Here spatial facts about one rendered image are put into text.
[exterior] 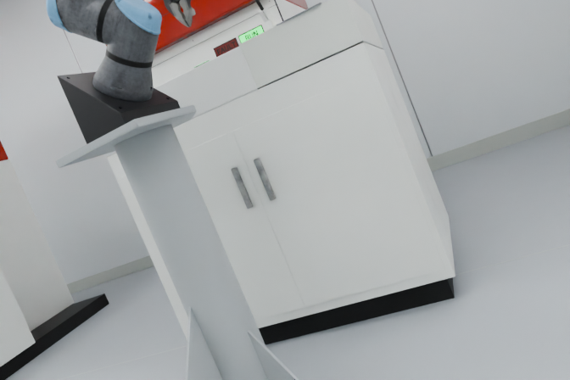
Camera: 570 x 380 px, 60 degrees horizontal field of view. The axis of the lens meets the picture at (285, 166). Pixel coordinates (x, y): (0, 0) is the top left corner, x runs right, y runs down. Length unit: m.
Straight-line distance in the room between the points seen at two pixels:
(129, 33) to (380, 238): 0.91
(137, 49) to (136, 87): 0.10
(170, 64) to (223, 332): 1.39
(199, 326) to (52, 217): 3.76
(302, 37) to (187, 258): 0.71
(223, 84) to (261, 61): 0.15
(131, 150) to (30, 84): 3.64
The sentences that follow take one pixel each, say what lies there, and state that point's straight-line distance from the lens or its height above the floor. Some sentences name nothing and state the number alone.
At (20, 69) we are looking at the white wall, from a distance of 4.95.
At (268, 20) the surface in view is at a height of 1.05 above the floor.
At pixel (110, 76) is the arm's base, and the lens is 1.31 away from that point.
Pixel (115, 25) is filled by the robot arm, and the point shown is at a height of 1.05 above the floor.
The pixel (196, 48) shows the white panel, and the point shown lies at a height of 1.16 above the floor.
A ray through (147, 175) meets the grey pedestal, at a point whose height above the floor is 0.70.
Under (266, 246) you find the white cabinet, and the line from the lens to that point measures 1.62.
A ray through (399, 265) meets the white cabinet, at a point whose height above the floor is 0.16.
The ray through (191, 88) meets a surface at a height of 0.91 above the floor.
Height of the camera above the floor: 0.67
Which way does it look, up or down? 4 degrees down
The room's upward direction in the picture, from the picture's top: 22 degrees counter-clockwise
